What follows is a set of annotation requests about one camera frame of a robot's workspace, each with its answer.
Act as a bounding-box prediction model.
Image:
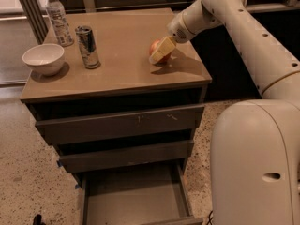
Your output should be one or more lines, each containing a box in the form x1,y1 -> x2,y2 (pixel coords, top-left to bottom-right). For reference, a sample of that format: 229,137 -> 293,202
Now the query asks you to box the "small black floor object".
33,214 -> 44,225

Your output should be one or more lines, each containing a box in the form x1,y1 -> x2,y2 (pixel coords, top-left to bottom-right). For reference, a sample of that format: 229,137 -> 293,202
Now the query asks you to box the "silver drink can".
75,25 -> 100,69

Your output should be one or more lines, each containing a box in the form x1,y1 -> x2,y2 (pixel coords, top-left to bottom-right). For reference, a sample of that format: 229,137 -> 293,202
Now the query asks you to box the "grey open bottom drawer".
81,162 -> 203,225

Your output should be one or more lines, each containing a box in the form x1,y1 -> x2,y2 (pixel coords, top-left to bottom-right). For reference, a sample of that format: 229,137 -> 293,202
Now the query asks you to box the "grey top drawer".
36,105 -> 204,144

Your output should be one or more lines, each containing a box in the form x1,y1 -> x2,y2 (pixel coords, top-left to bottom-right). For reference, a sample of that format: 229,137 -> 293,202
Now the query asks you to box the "clear plastic water bottle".
46,0 -> 73,47

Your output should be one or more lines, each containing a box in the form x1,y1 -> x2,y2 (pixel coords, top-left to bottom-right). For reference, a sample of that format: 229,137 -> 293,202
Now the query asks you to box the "grey drawer cabinet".
19,7 -> 213,225

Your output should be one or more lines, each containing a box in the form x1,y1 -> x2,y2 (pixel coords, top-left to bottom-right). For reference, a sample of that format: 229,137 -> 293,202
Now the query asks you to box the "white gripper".
157,13 -> 195,56

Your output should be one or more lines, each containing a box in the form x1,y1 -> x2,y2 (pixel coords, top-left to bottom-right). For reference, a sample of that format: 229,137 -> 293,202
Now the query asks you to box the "white ceramic bowl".
22,43 -> 65,76

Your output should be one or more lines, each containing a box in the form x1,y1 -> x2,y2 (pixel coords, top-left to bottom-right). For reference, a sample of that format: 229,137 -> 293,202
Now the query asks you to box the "grey middle drawer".
59,140 -> 194,173

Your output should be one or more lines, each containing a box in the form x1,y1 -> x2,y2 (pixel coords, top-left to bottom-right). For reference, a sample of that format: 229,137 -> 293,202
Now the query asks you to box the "red apple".
149,39 -> 171,64

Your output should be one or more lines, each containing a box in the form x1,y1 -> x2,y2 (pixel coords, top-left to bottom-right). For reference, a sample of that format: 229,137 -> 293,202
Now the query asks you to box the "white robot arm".
149,0 -> 300,225

